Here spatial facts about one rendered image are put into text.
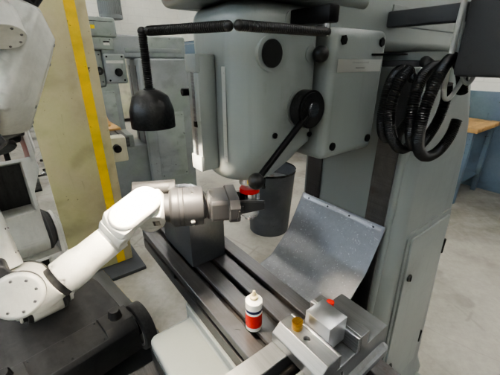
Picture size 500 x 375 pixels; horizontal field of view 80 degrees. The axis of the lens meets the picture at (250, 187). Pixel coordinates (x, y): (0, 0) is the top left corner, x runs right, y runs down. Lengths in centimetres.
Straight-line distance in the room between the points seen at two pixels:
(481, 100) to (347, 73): 415
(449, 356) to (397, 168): 154
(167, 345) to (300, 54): 78
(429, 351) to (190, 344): 159
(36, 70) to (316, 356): 78
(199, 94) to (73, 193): 191
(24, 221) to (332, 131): 94
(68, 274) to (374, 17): 78
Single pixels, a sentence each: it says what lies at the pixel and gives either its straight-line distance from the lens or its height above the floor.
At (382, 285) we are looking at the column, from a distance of 106.
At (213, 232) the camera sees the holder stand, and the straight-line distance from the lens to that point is 95.
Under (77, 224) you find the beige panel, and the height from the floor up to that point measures 46.
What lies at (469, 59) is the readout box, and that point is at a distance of 62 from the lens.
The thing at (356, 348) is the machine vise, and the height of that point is 102.
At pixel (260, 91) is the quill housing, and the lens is 54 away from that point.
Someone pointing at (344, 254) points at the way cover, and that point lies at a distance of 98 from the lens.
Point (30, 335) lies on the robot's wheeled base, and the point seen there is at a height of 57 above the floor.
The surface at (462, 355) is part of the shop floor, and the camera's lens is 229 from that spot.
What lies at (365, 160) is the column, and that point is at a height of 128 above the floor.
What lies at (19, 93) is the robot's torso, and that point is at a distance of 74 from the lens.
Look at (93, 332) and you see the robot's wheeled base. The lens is 139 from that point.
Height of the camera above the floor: 154
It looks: 23 degrees down
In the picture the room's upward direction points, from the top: straight up
